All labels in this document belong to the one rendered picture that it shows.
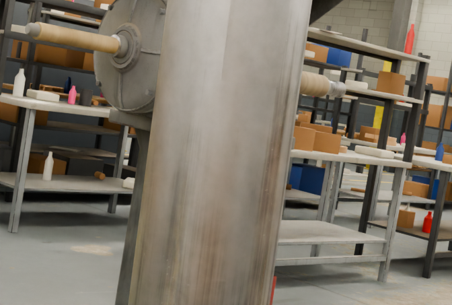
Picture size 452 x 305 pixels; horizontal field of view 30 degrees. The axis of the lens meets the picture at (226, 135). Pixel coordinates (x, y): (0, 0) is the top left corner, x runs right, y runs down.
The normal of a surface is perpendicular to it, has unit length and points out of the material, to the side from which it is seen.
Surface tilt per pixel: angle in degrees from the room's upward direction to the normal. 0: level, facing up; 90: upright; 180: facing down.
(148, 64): 93
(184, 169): 91
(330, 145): 90
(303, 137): 90
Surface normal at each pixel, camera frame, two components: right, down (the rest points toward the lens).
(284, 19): 0.59, 0.13
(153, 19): -0.59, -0.16
